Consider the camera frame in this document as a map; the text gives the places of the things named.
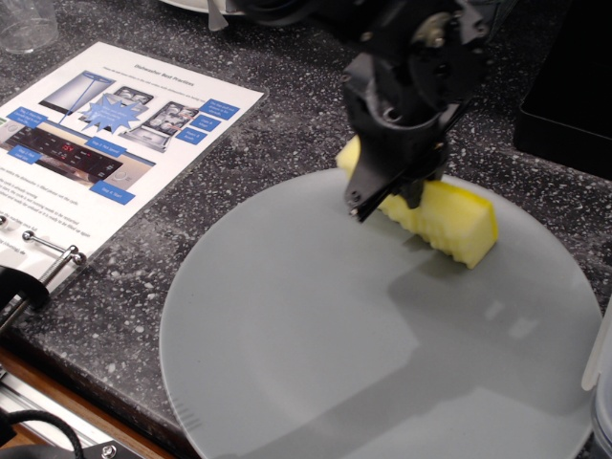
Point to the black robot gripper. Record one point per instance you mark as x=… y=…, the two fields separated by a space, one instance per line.
x=416 y=72

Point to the yellow foam sponge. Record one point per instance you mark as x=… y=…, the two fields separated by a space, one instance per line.
x=451 y=219

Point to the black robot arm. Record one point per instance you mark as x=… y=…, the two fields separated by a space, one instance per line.
x=342 y=19

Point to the grey round plate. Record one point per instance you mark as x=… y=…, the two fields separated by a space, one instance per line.
x=292 y=331

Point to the white plate with cutlery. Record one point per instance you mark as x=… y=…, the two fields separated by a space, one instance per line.
x=218 y=15

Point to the black tray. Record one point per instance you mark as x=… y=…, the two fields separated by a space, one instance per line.
x=566 y=116

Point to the laminated dishwasher instruction sheet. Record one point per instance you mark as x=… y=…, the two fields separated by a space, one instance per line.
x=90 y=144

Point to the clear drinking glass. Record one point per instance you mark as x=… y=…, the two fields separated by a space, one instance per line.
x=27 y=26

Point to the aluminium rail with bracket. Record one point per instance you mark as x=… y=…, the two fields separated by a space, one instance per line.
x=35 y=426

